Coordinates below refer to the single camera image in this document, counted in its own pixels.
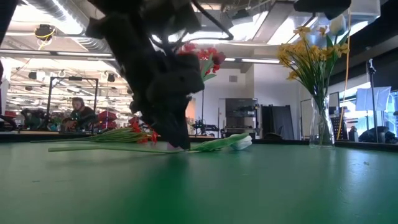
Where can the black bag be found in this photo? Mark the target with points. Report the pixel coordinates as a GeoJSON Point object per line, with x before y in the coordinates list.
{"type": "Point", "coordinates": [376, 135]}

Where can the dark grey panel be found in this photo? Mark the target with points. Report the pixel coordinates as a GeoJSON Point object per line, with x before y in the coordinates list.
{"type": "Point", "coordinates": [280, 121]}

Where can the black ceiling device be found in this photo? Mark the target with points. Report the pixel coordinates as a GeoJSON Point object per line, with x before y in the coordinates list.
{"type": "Point", "coordinates": [44, 31]}

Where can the long ceiling light bar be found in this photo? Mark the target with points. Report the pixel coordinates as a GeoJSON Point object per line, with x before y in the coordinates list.
{"type": "Point", "coordinates": [62, 53]}

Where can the person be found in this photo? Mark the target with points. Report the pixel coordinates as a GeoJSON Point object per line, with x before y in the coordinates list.
{"type": "Point", "coordinates": [81, 115]}

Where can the white softbox panel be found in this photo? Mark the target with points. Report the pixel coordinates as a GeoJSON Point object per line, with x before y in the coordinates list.
{"type": "Point", "coordinates": [373, 98]}

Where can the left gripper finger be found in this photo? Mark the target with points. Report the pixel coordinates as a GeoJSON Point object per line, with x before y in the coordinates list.
{"type": "Point", "coordinates": [174, 124]}

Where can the dark red artificial tulip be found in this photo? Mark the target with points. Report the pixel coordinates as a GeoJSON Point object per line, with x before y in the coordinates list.
{"type": "Point", "coordinates": [219, 58]}

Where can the black tripod light stand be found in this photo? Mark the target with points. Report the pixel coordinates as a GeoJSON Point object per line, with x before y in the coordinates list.
{"type": "Point", "coordinates": [372, 77]}

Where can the black background robot arm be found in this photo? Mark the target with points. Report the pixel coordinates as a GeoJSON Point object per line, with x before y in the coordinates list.
{"type": "Point", "coordinates": [205, 127]}

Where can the black perforated rack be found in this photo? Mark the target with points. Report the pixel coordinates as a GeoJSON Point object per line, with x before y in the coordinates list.
{"type": "Point", "coordinates": [340, 127]}

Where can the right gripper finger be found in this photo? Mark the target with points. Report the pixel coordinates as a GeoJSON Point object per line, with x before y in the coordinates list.
{"type": "Point", "coordinates": [311, 4]}

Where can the green table mat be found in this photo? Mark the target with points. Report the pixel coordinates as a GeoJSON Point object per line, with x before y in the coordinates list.
{"type": "Point", "coordinates": [186, 193]}

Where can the red artificial flower bunch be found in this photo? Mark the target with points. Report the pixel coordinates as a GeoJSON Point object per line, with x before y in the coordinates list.
{"type": "Point", "coordinates": [202, 54]}
{"type": "Point", "coordinates": [109, 135]}

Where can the black gantry frame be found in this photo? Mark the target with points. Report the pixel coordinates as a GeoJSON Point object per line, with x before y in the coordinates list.
{"type": "Point", "coordinates": [74, 78]}
{"type": "Point", "coordinates": [202, 105]}

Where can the clear glass vase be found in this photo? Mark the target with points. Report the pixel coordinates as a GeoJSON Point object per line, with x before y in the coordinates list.
{"type": "Point", "coordinates": [321, 130]}

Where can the grey bottle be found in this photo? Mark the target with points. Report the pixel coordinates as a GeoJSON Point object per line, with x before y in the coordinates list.
{"type": "Point", "coordinates": [353, 135]}

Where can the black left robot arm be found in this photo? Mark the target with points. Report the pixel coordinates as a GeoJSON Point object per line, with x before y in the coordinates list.
{"type": "Point", "coordinates": [140, 12]}

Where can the white framed board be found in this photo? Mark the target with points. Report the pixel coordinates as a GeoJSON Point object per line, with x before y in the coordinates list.
{"type": "Point", "coordinates": [304, 118]}

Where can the black cabinet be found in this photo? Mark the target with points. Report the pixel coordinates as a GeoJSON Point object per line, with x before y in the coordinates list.
{"type": "Point", "coordinates": [241, 107]}

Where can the silver ventilation duct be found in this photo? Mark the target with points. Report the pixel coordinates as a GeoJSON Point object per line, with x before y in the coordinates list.
{"type": "Point", "coordinates": [77, 34]}

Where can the grey wall vent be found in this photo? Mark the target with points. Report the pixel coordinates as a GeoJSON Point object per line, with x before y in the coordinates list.
{"type": "Point", "coordinates": [233, 78]}

